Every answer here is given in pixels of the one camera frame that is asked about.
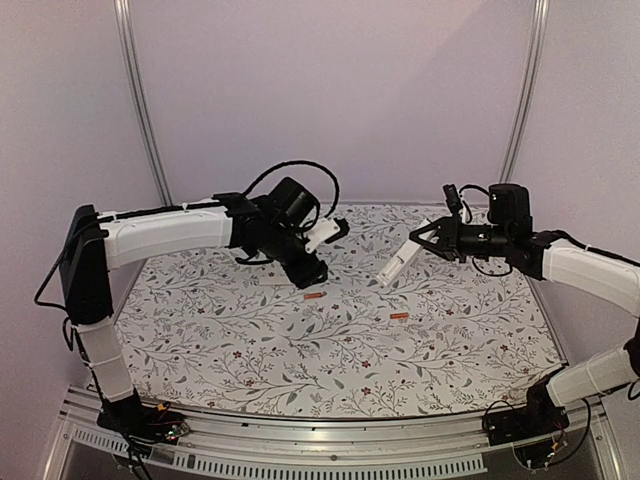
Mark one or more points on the left aluminium frame post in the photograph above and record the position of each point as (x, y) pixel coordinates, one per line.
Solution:
(123, 17)

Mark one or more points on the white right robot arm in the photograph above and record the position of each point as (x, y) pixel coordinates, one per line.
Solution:
(553, 256)

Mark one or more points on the white remote control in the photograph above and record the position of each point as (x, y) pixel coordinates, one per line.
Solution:
(401, 259)

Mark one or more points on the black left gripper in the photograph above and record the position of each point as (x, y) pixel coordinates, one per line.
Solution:
(306, 275)

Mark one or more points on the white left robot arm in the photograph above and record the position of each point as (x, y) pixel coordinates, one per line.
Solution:
(276, 225)

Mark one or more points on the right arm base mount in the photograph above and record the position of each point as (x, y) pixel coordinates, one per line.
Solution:
(503, 423)

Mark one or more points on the front aluminium rail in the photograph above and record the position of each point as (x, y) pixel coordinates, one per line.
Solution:
(225, 445)

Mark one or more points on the right aluminium frame post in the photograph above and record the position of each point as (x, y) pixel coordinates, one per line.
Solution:
(527, 90)

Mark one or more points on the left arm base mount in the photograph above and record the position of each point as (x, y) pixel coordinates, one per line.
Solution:
(143, 425)

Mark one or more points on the white battery cover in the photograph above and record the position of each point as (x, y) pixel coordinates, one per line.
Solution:
(274, 282)

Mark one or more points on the aluminium frame post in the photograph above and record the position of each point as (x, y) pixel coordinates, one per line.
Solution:
(123, 17)
(527, 90)

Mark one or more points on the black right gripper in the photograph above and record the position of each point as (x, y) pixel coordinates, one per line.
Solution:
(447, 237)

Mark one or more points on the floral patterned table mat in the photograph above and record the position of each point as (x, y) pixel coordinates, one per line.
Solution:
(198, 329)

